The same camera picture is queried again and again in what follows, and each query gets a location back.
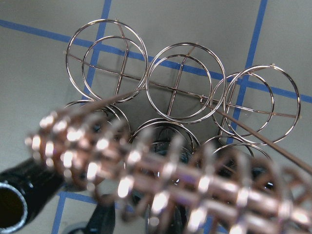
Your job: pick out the copper wire bottle basket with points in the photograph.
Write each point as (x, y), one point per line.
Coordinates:
(237, 178)

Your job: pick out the dark wine bottle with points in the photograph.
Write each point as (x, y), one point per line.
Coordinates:
(163, 150)
(24, 191)

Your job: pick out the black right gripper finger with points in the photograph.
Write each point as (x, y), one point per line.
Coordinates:
(102, 220)

